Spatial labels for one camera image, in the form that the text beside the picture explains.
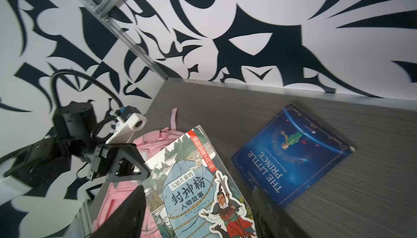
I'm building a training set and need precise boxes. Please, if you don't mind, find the aluminium frame crossbar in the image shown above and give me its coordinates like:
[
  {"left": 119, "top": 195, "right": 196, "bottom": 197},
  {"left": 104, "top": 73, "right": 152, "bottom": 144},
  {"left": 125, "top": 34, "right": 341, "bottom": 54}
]
[{"left": 58, "top": 0, "right": 170, "bottom": 81}]

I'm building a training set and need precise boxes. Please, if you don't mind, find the illustrated Chinese story book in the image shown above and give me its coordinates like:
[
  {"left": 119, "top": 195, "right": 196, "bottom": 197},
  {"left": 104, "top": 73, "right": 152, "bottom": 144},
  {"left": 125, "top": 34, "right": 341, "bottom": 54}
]
[{"left": 142, "top": 125, "right": 257, "bottom": 238}]

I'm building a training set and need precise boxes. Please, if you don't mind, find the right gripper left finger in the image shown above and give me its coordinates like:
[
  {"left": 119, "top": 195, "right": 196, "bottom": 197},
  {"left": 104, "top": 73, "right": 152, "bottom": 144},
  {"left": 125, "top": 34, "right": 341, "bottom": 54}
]
[{"left": 91, "top": 186, "right": 146, "bottom": 238}]

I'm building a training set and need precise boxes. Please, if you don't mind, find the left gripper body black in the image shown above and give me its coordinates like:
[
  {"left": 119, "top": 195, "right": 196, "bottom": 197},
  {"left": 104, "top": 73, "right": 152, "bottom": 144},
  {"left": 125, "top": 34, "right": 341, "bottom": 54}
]
[{"left": 53, "top": 100, "right": 116, "bottom": 165}]

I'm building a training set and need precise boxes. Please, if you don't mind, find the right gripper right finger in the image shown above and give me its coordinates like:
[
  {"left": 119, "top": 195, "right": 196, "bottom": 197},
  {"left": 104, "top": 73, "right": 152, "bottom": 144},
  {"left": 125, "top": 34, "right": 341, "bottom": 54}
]
[{"left": 252, "top": 187, "right": 309, "bottom": 238}]

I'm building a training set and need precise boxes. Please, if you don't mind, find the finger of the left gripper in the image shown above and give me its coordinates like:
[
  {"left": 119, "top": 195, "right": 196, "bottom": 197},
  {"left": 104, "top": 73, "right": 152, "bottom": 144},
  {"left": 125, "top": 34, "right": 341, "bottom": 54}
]
[{"left": 97, "top": 143, "right": 151, "bottom": 183}]

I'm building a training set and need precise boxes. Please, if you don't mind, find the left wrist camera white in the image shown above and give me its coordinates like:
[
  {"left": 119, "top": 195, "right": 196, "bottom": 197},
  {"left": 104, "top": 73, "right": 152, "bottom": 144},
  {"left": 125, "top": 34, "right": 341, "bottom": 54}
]
[{"left": 105, "top": 106, "right": 147, "bottom": 144}]

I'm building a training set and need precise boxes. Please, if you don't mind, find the blue Little Prince book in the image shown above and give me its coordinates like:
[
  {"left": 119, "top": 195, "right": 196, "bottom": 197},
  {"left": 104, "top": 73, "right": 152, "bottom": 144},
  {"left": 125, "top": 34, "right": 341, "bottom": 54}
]
[{"left": 231, "top": 103, "right": 355, "bottom": 208}]

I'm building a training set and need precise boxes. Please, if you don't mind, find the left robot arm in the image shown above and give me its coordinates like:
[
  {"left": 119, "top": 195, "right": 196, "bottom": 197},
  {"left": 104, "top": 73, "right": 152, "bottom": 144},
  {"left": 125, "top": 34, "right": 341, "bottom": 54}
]
[{"left": 1, "top": 102, "right": 151, "bottom": 204}]

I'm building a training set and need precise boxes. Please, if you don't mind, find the black corrugated cable hose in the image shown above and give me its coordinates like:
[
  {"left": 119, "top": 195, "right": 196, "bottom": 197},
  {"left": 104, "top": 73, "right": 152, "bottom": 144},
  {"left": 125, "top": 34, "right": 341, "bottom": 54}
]
[{"left": 48, "top": 69, "right": 124, "bottom": 109}]

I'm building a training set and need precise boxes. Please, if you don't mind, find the pink student backpack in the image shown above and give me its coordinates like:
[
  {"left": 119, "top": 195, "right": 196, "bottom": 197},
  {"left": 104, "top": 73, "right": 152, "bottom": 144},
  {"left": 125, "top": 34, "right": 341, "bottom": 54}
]
[{"left": 89, "top": 108, "right": 184, "bottom": 238}]

